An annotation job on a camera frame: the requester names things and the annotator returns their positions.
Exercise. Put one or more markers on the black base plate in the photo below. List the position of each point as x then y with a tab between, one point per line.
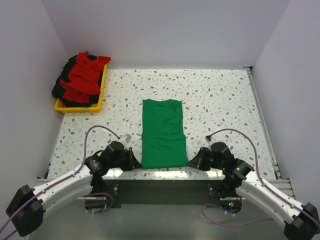
162	192

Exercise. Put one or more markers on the green t shirt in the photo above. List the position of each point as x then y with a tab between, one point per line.
163	138

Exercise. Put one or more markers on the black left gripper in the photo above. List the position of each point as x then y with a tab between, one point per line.
132	163

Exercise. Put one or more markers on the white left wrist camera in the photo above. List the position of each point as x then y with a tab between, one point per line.
125	139

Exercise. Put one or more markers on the red t shirt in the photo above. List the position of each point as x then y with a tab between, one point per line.
83	75

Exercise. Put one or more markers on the aluminium rail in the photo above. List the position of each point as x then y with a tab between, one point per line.
284	185
275	164

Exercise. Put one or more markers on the aluminium front rail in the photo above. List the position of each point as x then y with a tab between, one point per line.
284	185

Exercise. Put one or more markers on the aluminium right side rail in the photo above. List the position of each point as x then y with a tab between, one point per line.
275	164

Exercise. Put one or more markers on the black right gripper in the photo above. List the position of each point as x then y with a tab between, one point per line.
197	162

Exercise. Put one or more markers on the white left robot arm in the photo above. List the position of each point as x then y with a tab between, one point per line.
30	205

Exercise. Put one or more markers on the yellow plastic bin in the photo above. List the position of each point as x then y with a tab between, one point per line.
95	108

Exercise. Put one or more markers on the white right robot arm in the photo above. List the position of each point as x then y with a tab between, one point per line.
299	221

